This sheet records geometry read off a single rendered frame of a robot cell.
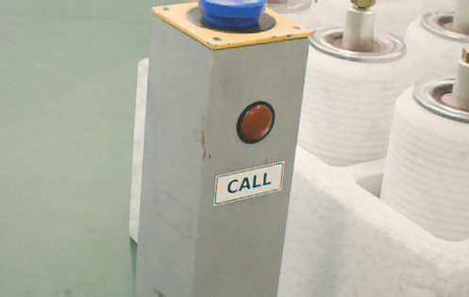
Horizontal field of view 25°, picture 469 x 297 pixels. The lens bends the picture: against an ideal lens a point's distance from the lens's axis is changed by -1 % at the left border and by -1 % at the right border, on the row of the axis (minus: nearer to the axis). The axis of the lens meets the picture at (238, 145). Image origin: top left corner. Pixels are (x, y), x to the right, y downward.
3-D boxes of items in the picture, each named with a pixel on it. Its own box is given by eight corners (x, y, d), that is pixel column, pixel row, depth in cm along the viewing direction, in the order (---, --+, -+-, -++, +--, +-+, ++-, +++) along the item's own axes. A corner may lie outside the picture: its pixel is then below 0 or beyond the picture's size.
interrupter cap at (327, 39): (413, 43, 82) (414, 35, 82) (396, 74, 76) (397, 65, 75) (320, 25, 84) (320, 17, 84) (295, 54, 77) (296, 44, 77)
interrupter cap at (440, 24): (466, 53, 81) (468, 45, 81) (400, 23, 87) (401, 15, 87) (528, 41, 86) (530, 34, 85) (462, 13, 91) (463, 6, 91)
